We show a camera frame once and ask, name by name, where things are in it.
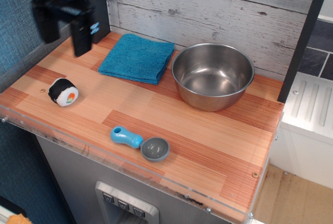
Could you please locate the orange yellow object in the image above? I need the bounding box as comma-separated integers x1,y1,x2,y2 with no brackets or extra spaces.
6,214,32,224

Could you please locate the white ridged side cabinet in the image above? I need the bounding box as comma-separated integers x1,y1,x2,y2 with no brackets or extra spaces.
270,72,332,188

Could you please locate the blue folded cloth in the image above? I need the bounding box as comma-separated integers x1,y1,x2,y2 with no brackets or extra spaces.
98,34,174,85

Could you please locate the blue grey toy scoop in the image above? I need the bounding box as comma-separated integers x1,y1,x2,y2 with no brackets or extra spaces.
110,126,170,162

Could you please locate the stainless steel bowl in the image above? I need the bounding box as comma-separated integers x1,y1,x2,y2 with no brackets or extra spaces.
171,43,255,111

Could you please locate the dark right vertical post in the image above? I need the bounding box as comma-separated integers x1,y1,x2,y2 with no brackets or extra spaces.
277,0,324,103

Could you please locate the plush sushi roll toy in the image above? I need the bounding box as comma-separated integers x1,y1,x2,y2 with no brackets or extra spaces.
48,78,79,107

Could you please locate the silver dispenser button panel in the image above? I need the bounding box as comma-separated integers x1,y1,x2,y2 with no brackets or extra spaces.
95,181,160,223

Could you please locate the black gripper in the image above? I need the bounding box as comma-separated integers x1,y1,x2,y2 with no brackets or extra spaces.
31,0,99,57

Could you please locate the grey toy kitchen cabinet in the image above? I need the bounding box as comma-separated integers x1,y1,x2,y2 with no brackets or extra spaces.
37,137,226,223

